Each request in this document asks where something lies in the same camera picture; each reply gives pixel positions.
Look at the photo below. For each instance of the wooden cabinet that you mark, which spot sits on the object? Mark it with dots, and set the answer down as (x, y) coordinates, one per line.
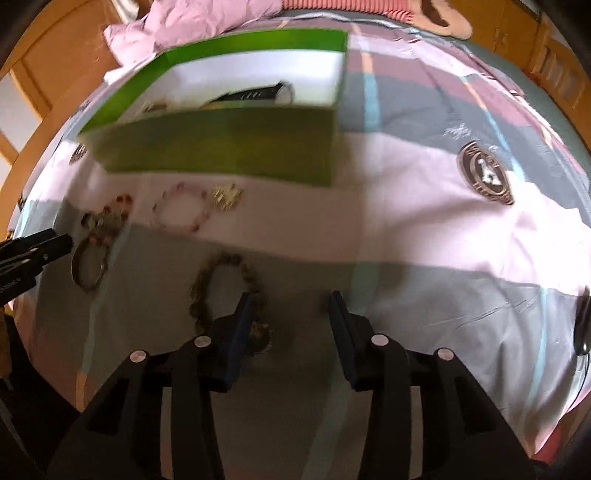
(517, 32)

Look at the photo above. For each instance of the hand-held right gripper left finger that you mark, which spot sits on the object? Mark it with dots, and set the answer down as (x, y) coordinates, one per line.
(241, 323)

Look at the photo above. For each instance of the black round device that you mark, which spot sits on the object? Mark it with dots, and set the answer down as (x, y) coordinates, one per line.
(582, 323)

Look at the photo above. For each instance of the dark metal bangle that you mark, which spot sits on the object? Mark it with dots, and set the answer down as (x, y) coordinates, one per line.
(79, 272)

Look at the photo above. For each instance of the gold openwork brooch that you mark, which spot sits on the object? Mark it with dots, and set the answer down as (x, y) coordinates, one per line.
(226, 196)

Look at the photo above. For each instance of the striped plush toy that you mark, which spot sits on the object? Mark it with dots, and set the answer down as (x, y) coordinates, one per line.
(429, 14)

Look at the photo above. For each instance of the printed bed sheet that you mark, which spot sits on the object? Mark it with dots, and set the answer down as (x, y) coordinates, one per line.
(415, 221)

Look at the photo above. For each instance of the green cardboard box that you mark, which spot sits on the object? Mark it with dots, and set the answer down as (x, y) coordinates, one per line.
(231, 143)

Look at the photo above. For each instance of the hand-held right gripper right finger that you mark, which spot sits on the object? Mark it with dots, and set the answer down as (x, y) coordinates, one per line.
(339, 323)

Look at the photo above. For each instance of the pink quilt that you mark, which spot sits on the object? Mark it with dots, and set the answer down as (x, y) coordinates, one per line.
(184, 23)

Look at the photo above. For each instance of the white cloth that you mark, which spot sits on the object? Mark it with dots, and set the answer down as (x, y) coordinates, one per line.
(117, 76)

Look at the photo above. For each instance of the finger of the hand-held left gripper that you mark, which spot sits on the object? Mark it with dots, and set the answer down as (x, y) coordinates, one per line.
(51, 247)

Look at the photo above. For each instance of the wooden wardrobe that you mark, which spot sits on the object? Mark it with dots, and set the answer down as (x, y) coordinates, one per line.
(55, 60)

